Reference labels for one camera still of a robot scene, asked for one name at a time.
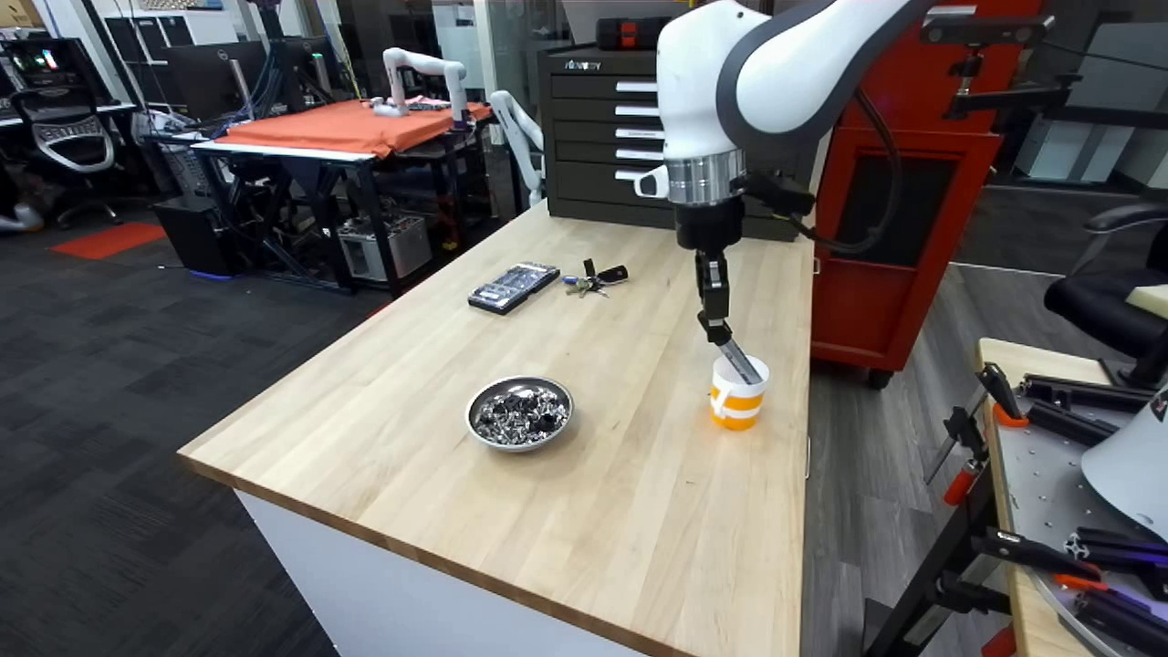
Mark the grey computer tower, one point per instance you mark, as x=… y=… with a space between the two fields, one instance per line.
x=390 y=249

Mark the white orange striped cup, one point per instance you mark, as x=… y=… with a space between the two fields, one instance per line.
x=735 y=405

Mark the heap of dark small parts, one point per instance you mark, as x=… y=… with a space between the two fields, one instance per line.
x=515 y=405

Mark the table with orange cover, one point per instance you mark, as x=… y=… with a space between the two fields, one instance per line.
x=347 y=124

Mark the computer monitor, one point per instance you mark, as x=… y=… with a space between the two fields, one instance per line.
x=43 y=61

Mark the long black bar clamp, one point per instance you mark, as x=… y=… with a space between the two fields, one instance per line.
x=1033 y=548

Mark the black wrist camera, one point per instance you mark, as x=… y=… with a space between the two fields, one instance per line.
x=779 y=200

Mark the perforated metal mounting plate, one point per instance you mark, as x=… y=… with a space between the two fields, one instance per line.
x=1044 y=487

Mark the black metal stand frame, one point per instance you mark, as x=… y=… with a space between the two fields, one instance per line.
x=932 y=578

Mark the black smartphone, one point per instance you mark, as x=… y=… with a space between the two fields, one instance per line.
x=513 y=288

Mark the white table base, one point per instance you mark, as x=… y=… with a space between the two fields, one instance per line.
x=365 y=590

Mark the black box on floor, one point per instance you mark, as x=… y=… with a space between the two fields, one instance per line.
x=195 y=232

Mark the red tool cabinet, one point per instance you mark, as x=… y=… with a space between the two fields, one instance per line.
x=906 y=257

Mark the key bunch with black fob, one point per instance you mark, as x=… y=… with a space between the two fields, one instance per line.
x=597 y=280

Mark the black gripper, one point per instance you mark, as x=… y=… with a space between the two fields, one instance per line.
x=709 y=226

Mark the red floor mat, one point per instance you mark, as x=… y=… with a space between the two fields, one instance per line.
x=106 y=240

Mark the black clamp with orange trigger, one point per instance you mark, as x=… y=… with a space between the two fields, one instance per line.
x=1002 y=391
x=960 y=487
x=997 y=641

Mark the round metal bowl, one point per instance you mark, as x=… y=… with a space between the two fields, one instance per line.
x=519 y=427

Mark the black box with red display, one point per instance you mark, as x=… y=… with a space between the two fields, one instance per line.
x=626 y=35

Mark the small black clamp head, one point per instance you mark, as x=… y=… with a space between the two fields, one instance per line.
x=969 y=433

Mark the grey mesh office chair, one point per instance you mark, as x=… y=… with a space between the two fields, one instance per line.
x=70 y=133

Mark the small white robot arm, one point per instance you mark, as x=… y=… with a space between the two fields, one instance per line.
x=421 y=66

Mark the wooden robot mount table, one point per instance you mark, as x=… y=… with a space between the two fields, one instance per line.
x=1033 y=360

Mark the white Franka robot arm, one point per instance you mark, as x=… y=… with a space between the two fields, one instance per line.
x=779 y=76

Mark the black office chair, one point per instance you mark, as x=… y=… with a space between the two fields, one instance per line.
x=1116 y=297

